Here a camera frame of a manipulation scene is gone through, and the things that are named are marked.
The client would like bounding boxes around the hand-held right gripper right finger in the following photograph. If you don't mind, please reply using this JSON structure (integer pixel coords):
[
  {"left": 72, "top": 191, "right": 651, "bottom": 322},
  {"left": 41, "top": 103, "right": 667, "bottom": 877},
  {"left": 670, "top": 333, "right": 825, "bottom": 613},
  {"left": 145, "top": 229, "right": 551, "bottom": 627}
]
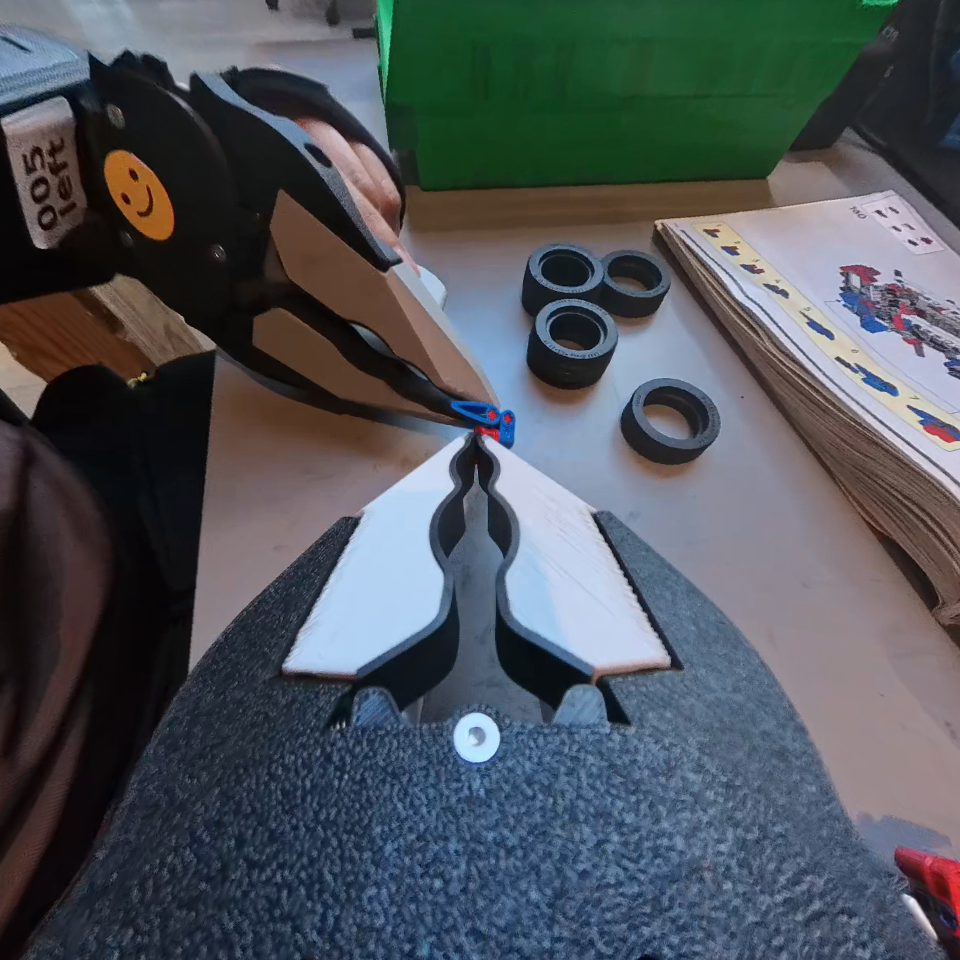
[{"left": 476, "top": 435, "right": 674, "bottom": 685}]

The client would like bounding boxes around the printed toy car box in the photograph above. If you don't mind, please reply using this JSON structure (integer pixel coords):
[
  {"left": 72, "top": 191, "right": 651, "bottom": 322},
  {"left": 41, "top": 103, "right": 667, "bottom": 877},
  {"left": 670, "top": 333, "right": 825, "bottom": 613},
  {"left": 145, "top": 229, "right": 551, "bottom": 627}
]
[{"left": 793, "top": 0, "right": 960, "bottom": 226}]

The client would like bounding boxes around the person's left hand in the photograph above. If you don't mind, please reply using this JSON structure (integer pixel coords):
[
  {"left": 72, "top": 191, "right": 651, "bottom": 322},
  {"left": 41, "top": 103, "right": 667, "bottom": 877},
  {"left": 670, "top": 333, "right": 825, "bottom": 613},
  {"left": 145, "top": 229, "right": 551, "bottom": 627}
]
[{"left": 291, "top": 116, "right": 420, "bottom": 267}]

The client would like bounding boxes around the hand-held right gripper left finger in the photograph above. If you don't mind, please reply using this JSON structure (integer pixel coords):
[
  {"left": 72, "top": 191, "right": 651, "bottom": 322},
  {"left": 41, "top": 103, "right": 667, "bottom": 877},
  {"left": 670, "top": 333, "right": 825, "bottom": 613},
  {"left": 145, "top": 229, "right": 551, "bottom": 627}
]
[{"left": 281, "top": 433, "right": 479, "bottom": 680}]

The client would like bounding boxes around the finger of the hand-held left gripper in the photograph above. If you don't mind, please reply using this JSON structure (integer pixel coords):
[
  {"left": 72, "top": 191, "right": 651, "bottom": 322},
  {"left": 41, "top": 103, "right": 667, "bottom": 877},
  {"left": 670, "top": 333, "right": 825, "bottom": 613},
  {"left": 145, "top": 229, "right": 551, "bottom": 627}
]
[
  {"left": 251, "top": 306, "right": 468, "bottom": 430},
  {"left": 268, "top": 189, "right": 501, "bottom": 411}
]

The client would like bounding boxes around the narrow black rubber tyre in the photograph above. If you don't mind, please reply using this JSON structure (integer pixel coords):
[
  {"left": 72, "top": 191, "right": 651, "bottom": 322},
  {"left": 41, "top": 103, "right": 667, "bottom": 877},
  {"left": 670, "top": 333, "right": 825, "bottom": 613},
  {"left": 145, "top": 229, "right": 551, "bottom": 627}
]
[
  {"left": 600, "top": 249, "right": 672, "bottom": 319},
  {"left": 620, "top": 378, "right": 722, "bottom": 466}
]

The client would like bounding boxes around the grey desk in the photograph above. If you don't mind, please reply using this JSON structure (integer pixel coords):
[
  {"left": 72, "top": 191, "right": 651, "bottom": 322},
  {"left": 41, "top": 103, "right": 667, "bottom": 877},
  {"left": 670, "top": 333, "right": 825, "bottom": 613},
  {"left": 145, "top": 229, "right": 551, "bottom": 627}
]
[{"left": 187, "top": 37, "right": 960, "bottom": 849}]

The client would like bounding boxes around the open instruction book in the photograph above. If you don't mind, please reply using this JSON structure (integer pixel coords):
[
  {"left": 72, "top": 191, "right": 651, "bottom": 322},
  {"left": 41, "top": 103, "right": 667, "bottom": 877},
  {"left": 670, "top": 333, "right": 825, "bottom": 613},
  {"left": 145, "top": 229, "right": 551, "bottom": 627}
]
[{"left": 654, "top": 191, "right": 960, "bottom": 627}]

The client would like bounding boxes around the green plastic bin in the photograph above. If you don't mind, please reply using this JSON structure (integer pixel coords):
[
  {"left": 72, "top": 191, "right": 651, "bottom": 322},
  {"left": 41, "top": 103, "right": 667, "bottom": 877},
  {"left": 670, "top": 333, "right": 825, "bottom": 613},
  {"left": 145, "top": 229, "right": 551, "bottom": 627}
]
[{"left": 373, "top": 0, "right": 903, "bottom": 193}]

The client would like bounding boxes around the person's brown shirt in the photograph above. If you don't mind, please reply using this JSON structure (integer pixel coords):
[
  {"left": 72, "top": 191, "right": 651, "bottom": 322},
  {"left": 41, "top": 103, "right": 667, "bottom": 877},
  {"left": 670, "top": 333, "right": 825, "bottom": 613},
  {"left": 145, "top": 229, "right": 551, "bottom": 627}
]
[{"left": 0, "top": 420, "right": 115, "bottom": 901}]

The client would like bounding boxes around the wide black rubber tyre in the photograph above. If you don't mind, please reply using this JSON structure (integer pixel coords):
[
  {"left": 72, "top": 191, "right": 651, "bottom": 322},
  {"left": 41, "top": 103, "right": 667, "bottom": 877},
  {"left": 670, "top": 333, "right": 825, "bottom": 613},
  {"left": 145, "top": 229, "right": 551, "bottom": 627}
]
[
  {"left": 521, "top": 243, "right": 606, "bottom": 318},
  {"left": 526, "top": 298, "right": 621, "bottom": 390}
]

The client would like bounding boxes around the toy brick car model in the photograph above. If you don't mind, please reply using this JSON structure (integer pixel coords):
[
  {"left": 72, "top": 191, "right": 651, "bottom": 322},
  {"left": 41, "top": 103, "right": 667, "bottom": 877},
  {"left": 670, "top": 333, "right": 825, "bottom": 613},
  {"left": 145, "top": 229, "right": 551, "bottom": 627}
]
[{"left": 892, "top": 846, "right": 960, "bottom": 948}]

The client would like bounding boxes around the wooden furniture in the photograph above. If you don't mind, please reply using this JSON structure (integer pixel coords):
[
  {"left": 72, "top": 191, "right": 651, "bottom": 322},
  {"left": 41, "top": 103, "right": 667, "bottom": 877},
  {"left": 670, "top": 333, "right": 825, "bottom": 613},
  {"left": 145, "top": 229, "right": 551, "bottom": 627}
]
[{"left": 0, "top": 279, "right": 216, "bottom": 382}]

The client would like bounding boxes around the beige wooden table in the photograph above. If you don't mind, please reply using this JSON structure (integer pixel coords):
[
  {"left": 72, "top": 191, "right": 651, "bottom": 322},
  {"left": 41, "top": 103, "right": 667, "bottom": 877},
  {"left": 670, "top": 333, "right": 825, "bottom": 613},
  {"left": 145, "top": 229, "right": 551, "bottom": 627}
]
[{"left": 403, "top": 178, "right": 775, "bottom": 234}]

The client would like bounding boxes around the blue pointed brick assembly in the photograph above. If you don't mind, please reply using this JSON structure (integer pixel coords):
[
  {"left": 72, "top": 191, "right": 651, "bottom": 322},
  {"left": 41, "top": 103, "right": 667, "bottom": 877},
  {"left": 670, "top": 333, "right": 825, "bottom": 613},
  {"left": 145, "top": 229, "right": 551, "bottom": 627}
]
[{"left": 450, "top": 399, "right": 518, "bottom": 450}]

